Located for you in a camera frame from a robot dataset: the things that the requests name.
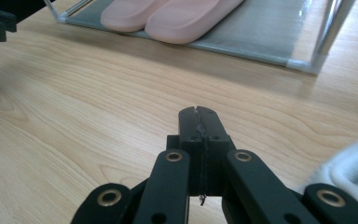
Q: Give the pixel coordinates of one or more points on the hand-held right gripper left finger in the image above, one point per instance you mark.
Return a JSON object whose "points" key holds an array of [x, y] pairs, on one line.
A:
{"points": [[191, 140]]}

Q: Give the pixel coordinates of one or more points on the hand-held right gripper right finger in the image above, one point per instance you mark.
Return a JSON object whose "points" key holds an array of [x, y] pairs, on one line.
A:
{"points": [[214, 140]]}

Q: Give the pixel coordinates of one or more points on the metal frame shoe rack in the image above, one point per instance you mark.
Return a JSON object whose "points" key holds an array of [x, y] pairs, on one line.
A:
{"points": [[261, 34]]}

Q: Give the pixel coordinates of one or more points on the pink slipper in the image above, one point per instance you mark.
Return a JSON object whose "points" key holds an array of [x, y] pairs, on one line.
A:
{"points": [[127, 15], [186, 21]]}

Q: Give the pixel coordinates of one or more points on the white sneaker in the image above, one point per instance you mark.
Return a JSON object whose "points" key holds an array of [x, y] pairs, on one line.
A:
{"points": [[351, 168]]}

